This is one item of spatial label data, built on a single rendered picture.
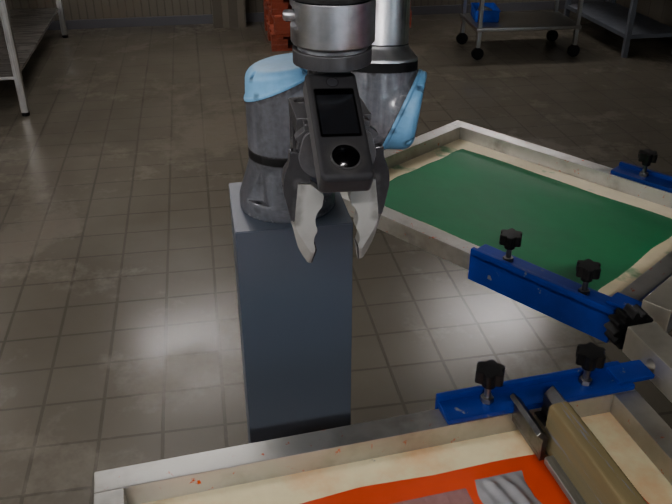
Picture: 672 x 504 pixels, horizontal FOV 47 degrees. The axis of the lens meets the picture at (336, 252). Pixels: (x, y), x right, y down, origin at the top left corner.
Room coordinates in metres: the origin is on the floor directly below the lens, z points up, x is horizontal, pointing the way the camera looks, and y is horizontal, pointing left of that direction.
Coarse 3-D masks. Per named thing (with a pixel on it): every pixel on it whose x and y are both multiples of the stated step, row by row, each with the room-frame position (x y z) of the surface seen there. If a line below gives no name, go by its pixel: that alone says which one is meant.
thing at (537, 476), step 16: (496, 464) 0.78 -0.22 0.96; (512, 464) 0.78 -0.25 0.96; (528, 464) 0.78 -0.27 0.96; (544, 464) 0.78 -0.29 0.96; (400, 480) 0.75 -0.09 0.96; (416, 480) 0.75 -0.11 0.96; (432, 480) 0.75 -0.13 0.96; (448, 480) 0.75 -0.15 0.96; (464, 480) 0.75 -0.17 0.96; (528, 480) 0.75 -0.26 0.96; (544, 480) 0.75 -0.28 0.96; (336, 496) 0.72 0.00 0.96; (352, 496) 0.72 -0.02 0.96; (368, 496) 0.72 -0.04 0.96; (384, 496) 0.72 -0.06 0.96; (400, 496) 0.72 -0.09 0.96; (416, 496) 0.72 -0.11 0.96; (432, 496) 0.72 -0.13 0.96; (448, 496) 0.72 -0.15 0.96; (464, 496) 0.72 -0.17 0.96; (544, 496) 0.72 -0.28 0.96; (560, 496) 0.72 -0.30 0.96
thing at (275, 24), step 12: (264, 0) 7.02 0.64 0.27; (276, 0) 6.40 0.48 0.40; (288, 0) 6.85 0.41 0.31; (264, 12) 7.06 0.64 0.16; (276, 12) 6.40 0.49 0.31; (264, 24) 7.13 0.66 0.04; (276, 24) 6.34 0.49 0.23; (288, 24) 6.36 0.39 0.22; (276, 36) 6.36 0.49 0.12; (288, 36) 6.37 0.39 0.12; (276, 48) 6.36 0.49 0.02; (288, 48) 6.37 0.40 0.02
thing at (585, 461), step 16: (560, 416) 0.76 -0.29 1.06; (576, 416) 0.76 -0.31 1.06; (560, 432) 0.75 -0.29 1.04; (576, 432) 0.73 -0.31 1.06; (560, 448) 0.74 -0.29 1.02; (576, 448) 0.71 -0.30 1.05; (592, 448) 0.70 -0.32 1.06; (560, 464) 0.73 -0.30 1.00; (576, 464) 0.70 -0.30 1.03; (592, 464) 0.68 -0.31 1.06; (608, 464) 0.67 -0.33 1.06; (576, 480) 0.70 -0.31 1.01; (592, 480) 0.67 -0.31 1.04; (608, 480) 0.65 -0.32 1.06; (624, 480) 0.65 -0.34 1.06; (592, 496) 0.66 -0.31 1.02; (608, 496) 0.64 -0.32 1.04; (624, 496) 0.62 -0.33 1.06; (640, 496) 0.62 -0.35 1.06
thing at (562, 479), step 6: (552, 456) 0.75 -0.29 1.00; (546, 462) 0.74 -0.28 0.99; (552, 462) 0.74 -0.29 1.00; (552, 468) 0.73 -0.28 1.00; (558, 468) 0.73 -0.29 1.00; (552, 474) 0.73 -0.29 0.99; (558, 474) 0.72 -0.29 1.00; (564, 474) 0.72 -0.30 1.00; (558, 480) 0.71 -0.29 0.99; (564, 480) 0.71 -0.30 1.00; (570, 480) 0.71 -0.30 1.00; (564, 486) 0.70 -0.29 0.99; (570, 486) 0.70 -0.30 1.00; (564, 492) 0.70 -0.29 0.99; (570, 492) 0.69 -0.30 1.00; (576, 492) 0.69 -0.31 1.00; (570, 498) 0.68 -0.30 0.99; (576, 498) 0.68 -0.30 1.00; (582, 498) 0.68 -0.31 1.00
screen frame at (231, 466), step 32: (416, 416) 0.83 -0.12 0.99; (640, 416) 0.83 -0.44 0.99; (224, 448) 0.77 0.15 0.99; (256, 448) 0.77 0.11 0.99; (288, 448) 0.77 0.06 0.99; (320, 448) 0.77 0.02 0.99; (352, 448) 0.78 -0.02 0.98; (384, 448) 0.79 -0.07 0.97; (416, 448) 0.80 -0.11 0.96; (96, 480) 0.71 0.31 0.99; (128, 480) 0.71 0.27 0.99; (160, 480) 0.71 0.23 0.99; (192, 480) 0.72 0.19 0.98; (224, 480) 0.73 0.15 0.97; (256, 480) 0.75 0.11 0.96
